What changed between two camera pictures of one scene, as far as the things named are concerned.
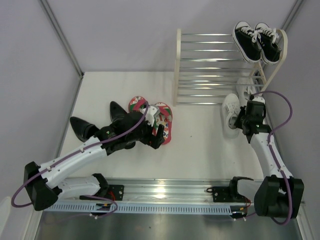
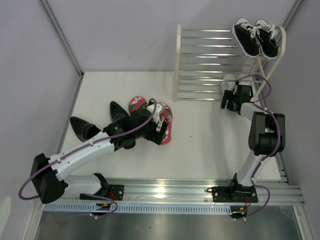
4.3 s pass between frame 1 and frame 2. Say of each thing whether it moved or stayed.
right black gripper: moved
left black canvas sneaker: stayed
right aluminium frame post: stayed
